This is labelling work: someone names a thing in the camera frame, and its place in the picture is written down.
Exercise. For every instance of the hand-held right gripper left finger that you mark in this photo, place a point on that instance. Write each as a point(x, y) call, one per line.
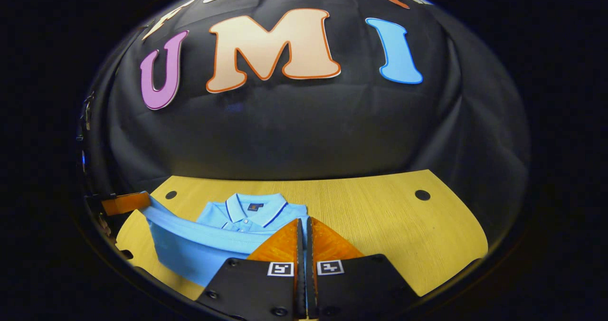
point(256, 287)

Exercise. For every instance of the light blue T-shirt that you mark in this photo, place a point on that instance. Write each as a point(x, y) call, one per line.
point(199, 245)

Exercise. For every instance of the black backdrop cloth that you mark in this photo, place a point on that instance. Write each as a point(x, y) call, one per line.
point(294, 131)

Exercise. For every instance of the black table grommet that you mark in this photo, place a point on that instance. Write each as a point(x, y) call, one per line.
point(422, 195)
point(171, 194)

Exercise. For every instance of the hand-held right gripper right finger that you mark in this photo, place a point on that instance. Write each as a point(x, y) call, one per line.
point(356, 287)

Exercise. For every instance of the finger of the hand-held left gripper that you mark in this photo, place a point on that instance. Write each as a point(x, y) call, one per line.
point(126, 203)

